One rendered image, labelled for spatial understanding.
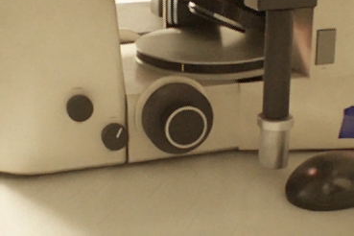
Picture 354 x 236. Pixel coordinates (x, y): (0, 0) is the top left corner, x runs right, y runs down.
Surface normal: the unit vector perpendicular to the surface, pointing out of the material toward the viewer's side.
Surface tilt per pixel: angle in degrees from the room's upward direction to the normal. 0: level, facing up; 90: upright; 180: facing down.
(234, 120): 90
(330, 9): 90
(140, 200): 0
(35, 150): 90
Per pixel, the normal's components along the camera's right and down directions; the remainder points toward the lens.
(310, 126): 0.09, 0.16
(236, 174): 0.00, -0.95
